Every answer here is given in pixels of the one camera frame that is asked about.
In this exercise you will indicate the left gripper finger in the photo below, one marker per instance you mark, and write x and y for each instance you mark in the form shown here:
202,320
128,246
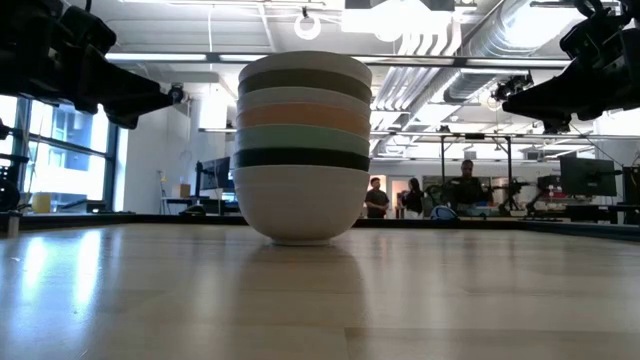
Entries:
124,120
130,92

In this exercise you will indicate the pale grey bowl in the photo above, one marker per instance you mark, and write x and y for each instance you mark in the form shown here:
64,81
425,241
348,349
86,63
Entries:
300,95

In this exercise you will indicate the peach orange bowl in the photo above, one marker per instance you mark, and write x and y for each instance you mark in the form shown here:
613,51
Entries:
300,115

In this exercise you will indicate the olive green bowl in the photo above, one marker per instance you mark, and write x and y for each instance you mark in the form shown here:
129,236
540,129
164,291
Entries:
305,79

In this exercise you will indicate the mint green bowl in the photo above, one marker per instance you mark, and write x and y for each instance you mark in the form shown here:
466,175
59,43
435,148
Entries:
300,137

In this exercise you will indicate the white bowl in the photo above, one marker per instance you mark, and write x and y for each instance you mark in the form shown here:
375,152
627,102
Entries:
300,205
305,60

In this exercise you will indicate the black bowl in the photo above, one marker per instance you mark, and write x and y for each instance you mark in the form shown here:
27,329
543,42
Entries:
300,158

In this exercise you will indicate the large black monitor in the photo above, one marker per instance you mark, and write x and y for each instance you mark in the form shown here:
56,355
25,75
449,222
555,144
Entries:
587,176

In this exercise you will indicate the cardboard box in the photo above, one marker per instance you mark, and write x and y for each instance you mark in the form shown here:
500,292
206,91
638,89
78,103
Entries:
181,190

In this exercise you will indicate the small black monitor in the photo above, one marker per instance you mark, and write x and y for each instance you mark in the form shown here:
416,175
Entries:
216,173

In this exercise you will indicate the person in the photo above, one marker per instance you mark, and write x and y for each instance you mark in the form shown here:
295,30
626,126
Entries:
467,190
376,199
413,200

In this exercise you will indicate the yellow bin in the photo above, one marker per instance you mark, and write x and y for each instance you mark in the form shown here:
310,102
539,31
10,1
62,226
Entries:
42,203

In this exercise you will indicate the blue and white round object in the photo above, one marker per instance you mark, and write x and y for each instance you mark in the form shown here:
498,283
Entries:
443,213

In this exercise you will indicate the silver ceiling duct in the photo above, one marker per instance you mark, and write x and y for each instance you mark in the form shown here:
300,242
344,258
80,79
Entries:
495,35

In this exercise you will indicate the black aluminium table frame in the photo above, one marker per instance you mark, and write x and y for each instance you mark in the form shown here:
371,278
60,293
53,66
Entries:
500,224

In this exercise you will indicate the black background rig frame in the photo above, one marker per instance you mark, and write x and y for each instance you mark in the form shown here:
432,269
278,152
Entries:
442,165

